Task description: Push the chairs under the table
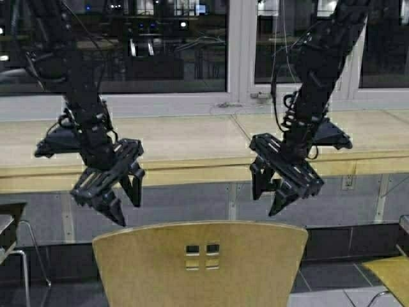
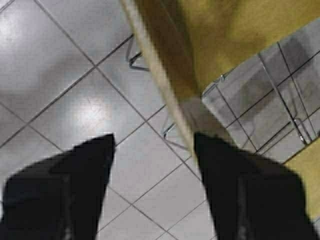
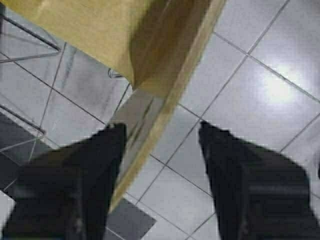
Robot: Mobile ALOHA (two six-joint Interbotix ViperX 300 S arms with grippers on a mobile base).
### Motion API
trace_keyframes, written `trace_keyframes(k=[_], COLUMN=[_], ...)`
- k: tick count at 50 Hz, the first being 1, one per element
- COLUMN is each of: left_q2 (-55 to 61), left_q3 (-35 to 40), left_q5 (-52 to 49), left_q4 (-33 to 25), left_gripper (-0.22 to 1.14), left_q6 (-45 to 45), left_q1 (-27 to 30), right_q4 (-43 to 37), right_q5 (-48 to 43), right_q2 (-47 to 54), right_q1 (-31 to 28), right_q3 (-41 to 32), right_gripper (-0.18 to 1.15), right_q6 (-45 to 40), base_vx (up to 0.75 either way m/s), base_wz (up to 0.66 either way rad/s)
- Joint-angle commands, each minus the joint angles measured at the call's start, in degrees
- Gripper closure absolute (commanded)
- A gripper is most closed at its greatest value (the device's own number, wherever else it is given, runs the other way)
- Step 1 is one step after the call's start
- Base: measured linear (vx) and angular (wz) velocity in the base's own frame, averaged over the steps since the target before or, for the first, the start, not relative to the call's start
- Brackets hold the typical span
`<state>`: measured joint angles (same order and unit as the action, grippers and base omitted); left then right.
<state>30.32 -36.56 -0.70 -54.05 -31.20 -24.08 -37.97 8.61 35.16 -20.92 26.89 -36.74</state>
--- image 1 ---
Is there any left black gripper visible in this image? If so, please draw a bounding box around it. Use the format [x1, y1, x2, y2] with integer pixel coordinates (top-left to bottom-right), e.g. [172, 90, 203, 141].
[70, 138, 145, 227]

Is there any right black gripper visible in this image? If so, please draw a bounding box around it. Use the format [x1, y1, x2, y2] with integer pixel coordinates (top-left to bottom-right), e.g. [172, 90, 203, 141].
[249, 133, 324, 216]

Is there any plywood chair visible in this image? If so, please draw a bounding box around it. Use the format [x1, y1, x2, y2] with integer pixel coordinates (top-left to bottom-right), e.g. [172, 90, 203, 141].
[1, 200, 52, 306]
[92, 221, 308, 306]
[362, 248, 408, 306]

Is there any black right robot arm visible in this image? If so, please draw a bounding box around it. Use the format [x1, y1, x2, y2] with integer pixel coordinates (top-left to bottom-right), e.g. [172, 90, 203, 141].
[249, 1, 371, 216]

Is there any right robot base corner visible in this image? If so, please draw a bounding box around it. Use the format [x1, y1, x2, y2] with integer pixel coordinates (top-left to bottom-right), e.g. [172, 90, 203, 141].
[397, 215, 408, 256]

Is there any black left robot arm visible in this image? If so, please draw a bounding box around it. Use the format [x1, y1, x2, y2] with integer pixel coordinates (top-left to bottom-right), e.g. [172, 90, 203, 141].
[24, 1, 144, 226]

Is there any long wooden counter table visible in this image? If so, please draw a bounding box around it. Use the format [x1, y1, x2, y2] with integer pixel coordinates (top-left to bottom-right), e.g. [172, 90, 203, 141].
[1, 110, 408, 194]

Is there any wall power outlet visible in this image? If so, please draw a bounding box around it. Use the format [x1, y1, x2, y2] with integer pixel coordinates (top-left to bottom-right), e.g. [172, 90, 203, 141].
[341, 175, 355, 191]

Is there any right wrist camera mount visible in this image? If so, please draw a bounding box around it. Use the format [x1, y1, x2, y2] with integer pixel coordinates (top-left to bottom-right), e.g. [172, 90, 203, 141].
[313, 118, 353, 150]

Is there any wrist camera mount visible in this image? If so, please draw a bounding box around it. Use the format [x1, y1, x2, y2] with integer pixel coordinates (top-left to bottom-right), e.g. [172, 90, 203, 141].
[313, 118, 353, 150]
[34, 124, 81, 158]

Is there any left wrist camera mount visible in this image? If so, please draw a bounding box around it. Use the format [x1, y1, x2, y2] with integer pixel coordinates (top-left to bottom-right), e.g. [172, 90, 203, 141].
[34, 124, 81, 158]

